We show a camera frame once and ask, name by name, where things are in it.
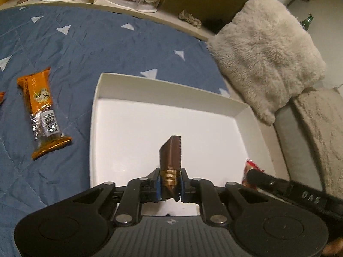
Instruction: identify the beige textured pillow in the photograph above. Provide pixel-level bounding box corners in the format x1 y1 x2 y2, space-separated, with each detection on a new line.
292 87 343 202

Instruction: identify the green beer bottle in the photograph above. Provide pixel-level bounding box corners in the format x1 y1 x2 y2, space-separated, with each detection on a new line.
301 14 314 31

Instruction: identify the grey sofa cushion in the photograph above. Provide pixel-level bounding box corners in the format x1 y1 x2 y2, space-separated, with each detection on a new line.
273 104 325 191

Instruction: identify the wooden shelf unit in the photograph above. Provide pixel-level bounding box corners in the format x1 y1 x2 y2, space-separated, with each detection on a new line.
0 0 262 42

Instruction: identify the brown foil snack packet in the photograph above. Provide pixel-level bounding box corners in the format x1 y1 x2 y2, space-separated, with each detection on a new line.
158 135 184 202

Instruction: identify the white cardboard box tray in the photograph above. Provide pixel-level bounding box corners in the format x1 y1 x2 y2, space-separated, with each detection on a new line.
89 72 277 217

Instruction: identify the fluffy white pillow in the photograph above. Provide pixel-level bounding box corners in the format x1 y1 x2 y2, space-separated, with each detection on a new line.
207 0 328 125

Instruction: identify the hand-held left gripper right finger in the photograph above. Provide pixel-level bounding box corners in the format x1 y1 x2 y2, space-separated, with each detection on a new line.
179 168 269 225

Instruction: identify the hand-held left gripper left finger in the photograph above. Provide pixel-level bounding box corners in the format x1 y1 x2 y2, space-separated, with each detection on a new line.
72 167 164 226

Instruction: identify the blue quilt with white triangles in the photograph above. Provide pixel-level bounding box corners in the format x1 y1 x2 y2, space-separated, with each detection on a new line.
0 0 231 257

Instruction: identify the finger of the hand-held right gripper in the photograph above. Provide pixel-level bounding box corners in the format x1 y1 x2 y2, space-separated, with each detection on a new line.
246 169 292 196

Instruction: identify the red-topped clear cake packet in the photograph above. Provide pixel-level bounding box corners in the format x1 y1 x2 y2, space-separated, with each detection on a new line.
242 159 265 191

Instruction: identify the grey dried shell cluster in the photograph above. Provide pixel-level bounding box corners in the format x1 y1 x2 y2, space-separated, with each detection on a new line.
178 10 203 28

